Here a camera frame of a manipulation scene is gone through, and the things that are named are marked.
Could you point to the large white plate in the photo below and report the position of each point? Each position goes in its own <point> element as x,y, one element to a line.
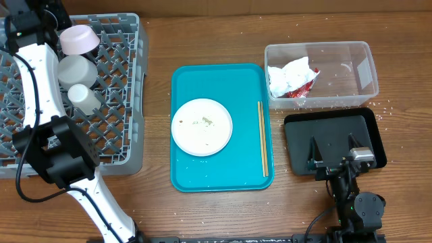
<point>201,127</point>

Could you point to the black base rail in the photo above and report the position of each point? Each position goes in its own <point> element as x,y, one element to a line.
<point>296,238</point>

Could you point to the teal plastic tray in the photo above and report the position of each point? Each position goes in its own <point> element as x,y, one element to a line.
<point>238,165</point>

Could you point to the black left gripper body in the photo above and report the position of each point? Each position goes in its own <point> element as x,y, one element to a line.
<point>54,15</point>

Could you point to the clear plastic bin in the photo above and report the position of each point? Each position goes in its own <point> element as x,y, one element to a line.
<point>347,74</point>

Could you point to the red snack wrapper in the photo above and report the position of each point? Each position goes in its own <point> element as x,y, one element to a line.
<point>303,91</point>

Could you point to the white paper cup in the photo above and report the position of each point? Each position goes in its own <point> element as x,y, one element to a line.
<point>83,98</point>

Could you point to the white napkin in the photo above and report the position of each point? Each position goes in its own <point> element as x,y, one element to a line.
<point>290,77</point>

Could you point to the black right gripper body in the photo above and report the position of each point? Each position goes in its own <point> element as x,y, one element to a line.
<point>328,173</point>

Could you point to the grey bowl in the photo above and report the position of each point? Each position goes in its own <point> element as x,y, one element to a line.
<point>76,69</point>

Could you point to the wooden chopstick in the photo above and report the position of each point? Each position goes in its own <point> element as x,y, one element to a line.
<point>264,142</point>
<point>261,141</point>

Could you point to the black tray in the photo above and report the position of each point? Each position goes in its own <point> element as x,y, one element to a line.
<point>331,130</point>

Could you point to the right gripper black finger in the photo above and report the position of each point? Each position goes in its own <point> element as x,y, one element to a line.
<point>314,155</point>
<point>353,143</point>

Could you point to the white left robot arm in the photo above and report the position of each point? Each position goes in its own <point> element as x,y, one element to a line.
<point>51,142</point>

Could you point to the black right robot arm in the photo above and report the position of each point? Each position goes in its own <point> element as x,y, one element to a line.
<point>359,213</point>

